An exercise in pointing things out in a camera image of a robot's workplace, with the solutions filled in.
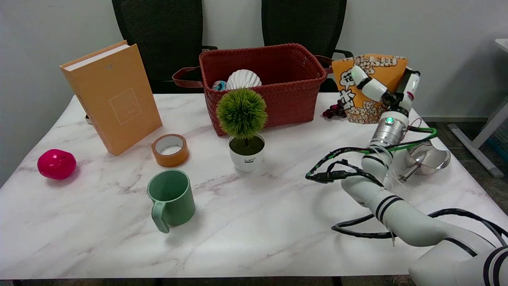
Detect pink plastic apple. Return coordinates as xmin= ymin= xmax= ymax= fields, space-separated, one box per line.
xmin=37 ymin=149 xmax=77 ymax=180

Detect silver metal funnel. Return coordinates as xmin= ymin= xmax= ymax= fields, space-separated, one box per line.
xmin=398 ymin=141 xmax=451 ymax=182

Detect white desk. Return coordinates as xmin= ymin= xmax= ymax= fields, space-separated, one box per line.
xmin=448 ymin=39 xmax=508 ymax=178

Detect orange popcorn box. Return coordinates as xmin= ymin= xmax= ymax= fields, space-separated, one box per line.
xmin=332 ymin=54 xmax=409 ymax=124

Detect white pleated ball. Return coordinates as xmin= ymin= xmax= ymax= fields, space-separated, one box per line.
xmin=226 ymin=70 xmax=262 ymax=91

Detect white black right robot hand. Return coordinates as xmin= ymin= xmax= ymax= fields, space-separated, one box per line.
xmin=351 ymin=65 xmax=421 ymax=119

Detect orange hardcover book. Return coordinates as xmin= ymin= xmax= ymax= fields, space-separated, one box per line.
xmin=60 ymin=40 xmax=163 ymax=157

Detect green mug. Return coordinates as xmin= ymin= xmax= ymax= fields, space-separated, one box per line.
xmin=147 ymin=169 xmax=196 ymax=234

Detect orange tape roll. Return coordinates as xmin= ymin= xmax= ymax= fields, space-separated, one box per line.
xmin=151 ymin=134 xmax=189 ymax=168

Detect black mesh office chair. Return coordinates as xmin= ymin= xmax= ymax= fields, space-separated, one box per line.
xmin=112 ymin=0 xmax=218 ymax=94
xmin=261 ymin=0 xmax=354 ymax=93

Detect red woven basket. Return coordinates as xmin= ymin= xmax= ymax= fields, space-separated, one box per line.
xmin=172 ymin=43 xmax=333 ymax=137

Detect dark purple grape bunch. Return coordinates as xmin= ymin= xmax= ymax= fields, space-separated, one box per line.
xmin=322 ymin=99 xmax=347 ymax=119

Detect black cable loop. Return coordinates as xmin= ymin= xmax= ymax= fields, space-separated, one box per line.
xmin=331 ymin=208 xmax=508 ymax=247

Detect green plant in white pot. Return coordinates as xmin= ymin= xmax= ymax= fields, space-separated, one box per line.
xmin=216 ymin=88 xmax=268 ymax=173

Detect green and black cable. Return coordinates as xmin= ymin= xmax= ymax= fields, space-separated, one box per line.
xmin=305 ymin=126 xmax=438 ymax=184

